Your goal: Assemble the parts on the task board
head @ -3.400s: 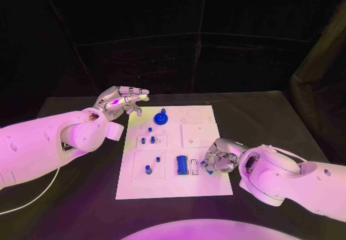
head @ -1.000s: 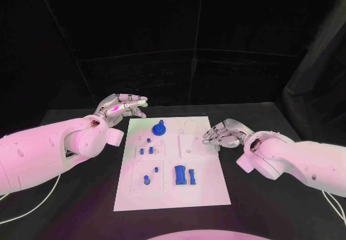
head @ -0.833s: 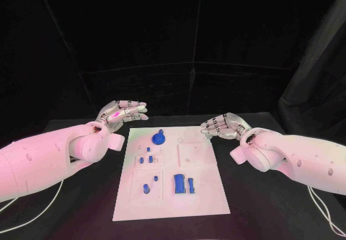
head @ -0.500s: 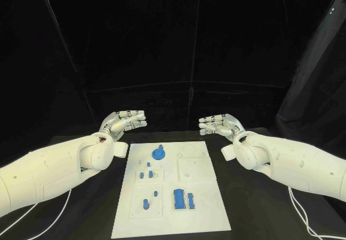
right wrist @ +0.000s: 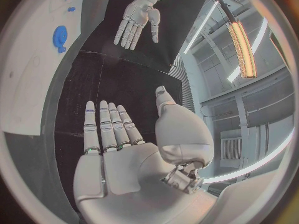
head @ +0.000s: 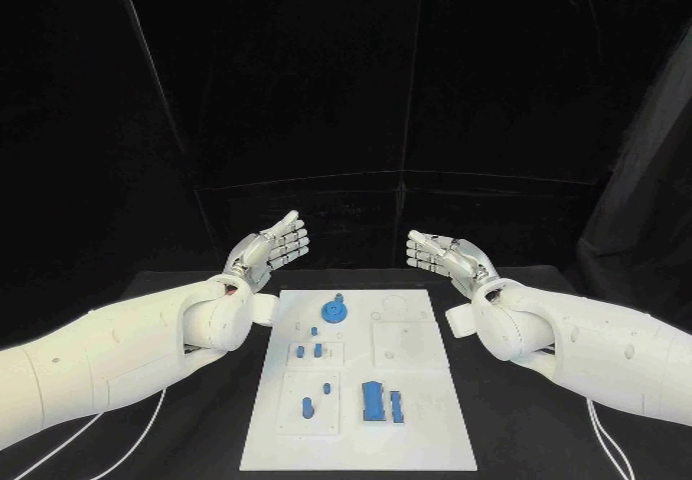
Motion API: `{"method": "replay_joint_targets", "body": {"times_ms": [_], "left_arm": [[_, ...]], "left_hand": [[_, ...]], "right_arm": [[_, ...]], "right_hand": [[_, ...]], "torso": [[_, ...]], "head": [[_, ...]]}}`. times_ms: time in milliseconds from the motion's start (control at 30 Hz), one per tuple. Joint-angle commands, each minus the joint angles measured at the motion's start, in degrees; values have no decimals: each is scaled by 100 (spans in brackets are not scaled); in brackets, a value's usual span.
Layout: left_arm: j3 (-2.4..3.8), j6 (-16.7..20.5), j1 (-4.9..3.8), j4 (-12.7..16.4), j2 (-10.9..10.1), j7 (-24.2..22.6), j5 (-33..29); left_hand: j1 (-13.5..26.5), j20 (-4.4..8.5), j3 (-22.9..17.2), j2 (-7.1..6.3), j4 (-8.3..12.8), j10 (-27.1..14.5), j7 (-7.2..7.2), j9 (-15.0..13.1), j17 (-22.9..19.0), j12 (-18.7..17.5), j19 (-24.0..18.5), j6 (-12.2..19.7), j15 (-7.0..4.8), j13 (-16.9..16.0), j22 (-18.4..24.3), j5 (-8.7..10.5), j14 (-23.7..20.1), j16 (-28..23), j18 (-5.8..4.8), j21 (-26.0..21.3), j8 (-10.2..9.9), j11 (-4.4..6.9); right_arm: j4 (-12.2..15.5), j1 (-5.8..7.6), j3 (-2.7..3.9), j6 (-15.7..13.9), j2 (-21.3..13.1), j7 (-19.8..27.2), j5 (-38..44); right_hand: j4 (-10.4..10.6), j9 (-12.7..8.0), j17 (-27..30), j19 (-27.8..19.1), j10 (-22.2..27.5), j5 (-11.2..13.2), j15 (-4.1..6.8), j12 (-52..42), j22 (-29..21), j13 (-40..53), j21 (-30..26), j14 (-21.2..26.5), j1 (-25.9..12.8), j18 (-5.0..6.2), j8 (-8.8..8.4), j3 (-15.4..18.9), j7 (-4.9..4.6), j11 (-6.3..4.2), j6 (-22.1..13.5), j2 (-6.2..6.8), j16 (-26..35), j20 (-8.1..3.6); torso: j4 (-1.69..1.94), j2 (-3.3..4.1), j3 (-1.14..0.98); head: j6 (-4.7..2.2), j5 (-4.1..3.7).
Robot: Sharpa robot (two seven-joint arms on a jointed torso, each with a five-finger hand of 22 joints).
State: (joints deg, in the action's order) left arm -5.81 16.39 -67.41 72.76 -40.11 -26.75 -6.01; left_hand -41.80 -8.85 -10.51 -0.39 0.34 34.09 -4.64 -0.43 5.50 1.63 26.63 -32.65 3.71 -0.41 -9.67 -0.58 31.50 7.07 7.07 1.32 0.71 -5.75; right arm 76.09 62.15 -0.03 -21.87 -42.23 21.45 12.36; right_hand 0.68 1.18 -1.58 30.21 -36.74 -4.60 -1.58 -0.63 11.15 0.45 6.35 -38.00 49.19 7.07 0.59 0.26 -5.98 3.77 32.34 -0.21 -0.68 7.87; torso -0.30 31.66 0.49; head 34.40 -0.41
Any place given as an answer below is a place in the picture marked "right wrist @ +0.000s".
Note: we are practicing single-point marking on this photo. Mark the blue gear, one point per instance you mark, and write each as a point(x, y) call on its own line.
point(59, 36)

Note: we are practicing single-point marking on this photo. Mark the small blue peg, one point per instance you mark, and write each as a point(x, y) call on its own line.
point(71, 9)

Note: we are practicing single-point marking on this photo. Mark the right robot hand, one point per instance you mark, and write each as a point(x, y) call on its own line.
point(130, 173)

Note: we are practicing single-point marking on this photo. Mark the glowing light bar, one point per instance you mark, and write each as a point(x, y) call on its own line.
point(243, 49)

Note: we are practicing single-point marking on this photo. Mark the white task board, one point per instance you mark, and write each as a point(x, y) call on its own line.
point(35, 59)

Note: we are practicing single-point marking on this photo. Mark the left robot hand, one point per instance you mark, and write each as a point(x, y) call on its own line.
point(137, 20)

